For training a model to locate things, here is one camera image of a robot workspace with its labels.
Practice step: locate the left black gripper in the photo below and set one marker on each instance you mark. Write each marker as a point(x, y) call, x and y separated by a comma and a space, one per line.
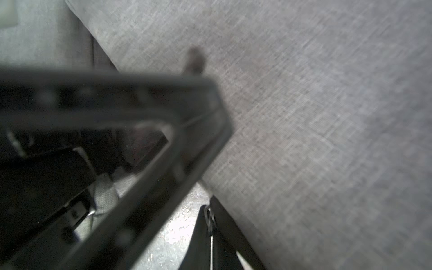
point(94, 162)

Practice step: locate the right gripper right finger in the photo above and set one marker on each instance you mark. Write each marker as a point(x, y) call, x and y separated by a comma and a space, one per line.
point(231, 242)

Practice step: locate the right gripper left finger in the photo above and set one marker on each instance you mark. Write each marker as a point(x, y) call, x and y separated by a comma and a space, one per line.
point(197, 256)

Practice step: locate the grey laptop bag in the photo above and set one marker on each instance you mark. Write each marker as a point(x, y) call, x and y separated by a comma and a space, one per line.
point(330, 166)
point(47, 34)

